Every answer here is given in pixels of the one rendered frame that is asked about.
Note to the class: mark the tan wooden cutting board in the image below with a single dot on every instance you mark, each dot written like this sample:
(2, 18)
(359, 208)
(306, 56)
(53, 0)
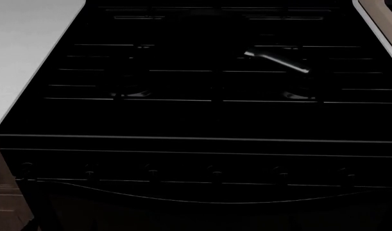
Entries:
(383, 19)

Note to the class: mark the round black stove burner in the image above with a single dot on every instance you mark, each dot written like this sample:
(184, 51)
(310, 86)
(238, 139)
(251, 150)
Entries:
(290, 48)
(131, 93)
(299, 95)
(143, 47)

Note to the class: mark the black stove control knob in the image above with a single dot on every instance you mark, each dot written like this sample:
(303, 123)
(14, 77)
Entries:
(346, 173)
(152, 170)
(27, 166)
(281, 172)
(90, 170)
(216, 171)

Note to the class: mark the brown wooden cabinet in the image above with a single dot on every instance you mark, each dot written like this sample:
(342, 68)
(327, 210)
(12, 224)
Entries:
(6, 192)

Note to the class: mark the black gas stove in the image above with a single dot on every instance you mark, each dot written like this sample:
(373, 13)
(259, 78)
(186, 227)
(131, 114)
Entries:
(195, 125)

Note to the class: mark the black cast iron stove grate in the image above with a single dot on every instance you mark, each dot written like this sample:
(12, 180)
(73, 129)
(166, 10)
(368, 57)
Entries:
(170, 99)
(359, 102)

